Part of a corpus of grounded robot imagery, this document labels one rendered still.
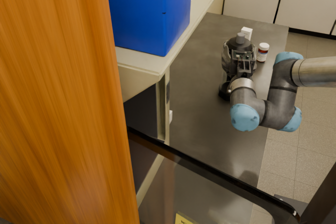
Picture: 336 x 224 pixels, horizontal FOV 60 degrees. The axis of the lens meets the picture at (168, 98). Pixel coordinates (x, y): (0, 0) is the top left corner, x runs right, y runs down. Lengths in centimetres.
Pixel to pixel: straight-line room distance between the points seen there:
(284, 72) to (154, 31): 55
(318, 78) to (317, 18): 292
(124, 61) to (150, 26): 6
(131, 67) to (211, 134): 71
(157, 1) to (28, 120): 23
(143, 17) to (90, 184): 26
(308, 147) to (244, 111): 167
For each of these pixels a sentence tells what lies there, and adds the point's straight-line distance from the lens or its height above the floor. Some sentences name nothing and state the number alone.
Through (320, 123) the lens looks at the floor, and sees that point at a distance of 266.
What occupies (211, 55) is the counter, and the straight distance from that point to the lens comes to 143.
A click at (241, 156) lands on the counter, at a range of 101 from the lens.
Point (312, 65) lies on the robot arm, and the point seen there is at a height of 130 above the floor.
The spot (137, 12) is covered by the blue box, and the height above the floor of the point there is 157.
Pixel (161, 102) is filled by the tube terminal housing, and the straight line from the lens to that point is 86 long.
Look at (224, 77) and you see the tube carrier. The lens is 112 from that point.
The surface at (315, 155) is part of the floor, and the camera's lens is 241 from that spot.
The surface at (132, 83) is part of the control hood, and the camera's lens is 38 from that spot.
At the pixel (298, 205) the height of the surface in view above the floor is 2.
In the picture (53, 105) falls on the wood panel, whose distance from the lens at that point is 36.
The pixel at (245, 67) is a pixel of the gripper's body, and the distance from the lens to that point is 95.
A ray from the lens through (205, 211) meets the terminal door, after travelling 50.
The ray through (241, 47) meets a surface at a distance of 104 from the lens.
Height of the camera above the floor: 172
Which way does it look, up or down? 42 degrees down
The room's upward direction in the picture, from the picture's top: straight up
